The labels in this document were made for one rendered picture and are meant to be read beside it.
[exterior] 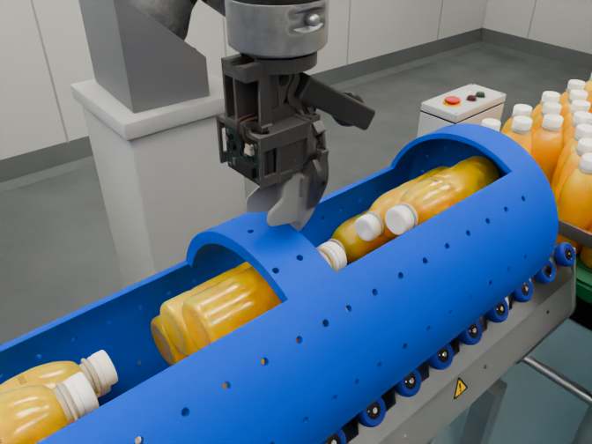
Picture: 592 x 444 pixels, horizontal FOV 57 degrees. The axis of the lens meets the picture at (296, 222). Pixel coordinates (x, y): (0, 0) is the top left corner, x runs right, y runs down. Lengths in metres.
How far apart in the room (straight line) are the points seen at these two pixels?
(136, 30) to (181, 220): 0.48
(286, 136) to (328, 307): 0.18
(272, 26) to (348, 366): 0.34
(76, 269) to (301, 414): 2.21
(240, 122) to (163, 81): 0.79
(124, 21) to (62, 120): 2.33
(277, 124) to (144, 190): 0.85
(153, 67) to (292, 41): 0.82
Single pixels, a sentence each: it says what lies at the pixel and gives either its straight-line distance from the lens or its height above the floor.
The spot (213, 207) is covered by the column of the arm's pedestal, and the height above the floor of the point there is 0.80.
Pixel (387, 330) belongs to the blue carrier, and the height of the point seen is 1.15.
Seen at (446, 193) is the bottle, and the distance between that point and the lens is 0.79.
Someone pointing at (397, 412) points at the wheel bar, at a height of 0.93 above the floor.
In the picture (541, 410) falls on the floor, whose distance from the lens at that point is 2.14.
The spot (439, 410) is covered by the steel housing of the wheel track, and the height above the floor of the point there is 0.87.
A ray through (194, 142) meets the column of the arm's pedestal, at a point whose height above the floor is 1.00.
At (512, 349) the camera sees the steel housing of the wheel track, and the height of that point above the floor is 0.87.
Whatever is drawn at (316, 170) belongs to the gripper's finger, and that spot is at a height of 1.32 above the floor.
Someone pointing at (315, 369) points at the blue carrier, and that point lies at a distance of 0.55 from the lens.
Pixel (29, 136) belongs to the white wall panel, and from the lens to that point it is 3.50.
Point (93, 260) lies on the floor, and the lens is 2.73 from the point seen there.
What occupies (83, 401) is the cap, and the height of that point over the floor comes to 1.17.
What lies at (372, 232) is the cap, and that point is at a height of 1.12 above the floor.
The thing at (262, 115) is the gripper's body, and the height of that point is 1.38.
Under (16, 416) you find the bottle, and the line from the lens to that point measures 0.53.
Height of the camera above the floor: 1.58
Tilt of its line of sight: 34 degrees down
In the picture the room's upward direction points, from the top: straight up
